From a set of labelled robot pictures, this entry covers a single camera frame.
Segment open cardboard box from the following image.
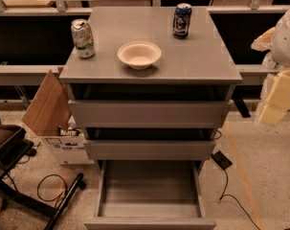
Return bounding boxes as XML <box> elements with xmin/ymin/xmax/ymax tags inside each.
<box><xmin>22</xmin><ymin>71</ymin><xmax>93</xmax><ymax>166</ymax></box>

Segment black rolling stand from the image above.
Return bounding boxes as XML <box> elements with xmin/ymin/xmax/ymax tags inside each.
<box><xmin>0</xmin><ymin>124</ymin><xmax>87</xmax><ymax>230</ymax></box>

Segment grey bottom drawer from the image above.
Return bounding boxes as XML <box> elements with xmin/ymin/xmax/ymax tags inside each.
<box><xmin>84</xmin><ymin>160</ymin><xmax>216</xmax><ymax>230</ymax></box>

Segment black power adapter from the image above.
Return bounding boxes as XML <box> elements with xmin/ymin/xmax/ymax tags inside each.
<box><xmin>212</xmin><ymin>150</ymin><xmax>233</xmax><ymax>170</ymax></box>

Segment beige paper bowl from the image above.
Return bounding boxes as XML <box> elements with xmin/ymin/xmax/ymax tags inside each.
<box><xmin>117</xmin><ymin>41</ymin><xmax>162</xmax><ymax>70</ymax></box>

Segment grey top drawer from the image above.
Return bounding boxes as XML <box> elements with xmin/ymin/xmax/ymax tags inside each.
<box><xmin>69</xmin><ymin>83</ymin><xmax>230</xmax><ymax>128</ymax></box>

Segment green white soda can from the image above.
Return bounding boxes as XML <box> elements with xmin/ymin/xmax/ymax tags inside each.
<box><xmin>71</xmin><ymin>19</ymin><xmax>95</xmax><ymax>58</ymax></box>

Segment grey middle drawer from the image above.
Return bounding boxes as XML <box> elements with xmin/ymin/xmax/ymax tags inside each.
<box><xmin>84</xmin><ymin>127</ymin><xmax>216</xmax><ymax>160</ymax></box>

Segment long grey workbench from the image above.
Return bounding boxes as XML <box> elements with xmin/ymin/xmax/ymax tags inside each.
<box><xmin>0</xmin><ymin>5</ymin><xmax>288</xmax><ymax>115</ymax></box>

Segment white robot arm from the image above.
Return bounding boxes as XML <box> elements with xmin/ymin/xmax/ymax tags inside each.
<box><xmin>251</xmin><ymin>8</ymin><xmax>290</xmax><ymax>129</ymax></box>

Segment black adapter cable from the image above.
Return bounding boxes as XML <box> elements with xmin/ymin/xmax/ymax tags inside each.
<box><xmin>218</xmin><ymin>168</ymin><xmax>262</xmax><ymax>230</ymax></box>

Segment black looped floor cable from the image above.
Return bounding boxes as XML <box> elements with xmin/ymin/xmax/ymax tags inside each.
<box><xmin>36</xmin><ymin>173</ymin><xmax>70</xmax><ymax>209</ymax></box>

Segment grey drawer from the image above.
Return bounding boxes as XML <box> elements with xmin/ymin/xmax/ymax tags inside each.
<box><xmin>84</xmin><ymin>160</ymin><xmax>216</xmax><ymax>230</ymax></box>
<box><xmin>84</xmin><ymin>127</ymin><xmax>216</xmax><ymax>160</ymax></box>
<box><xmin>69</xmin><ymin>83</ymin><xmax>230</xmax><ymax>128</ymax></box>

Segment blue soda can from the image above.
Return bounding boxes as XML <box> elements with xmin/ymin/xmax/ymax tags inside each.
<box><xmin>172</xmin><ymin>3</ymin><xmax>192</xmax><ymax>38</ymax></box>

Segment grey drawer cabinet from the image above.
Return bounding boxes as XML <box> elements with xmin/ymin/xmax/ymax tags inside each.
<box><xmin>58</xmin><ymin>6</ymin><xmax>243</xmax><ymax>174</ymax></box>

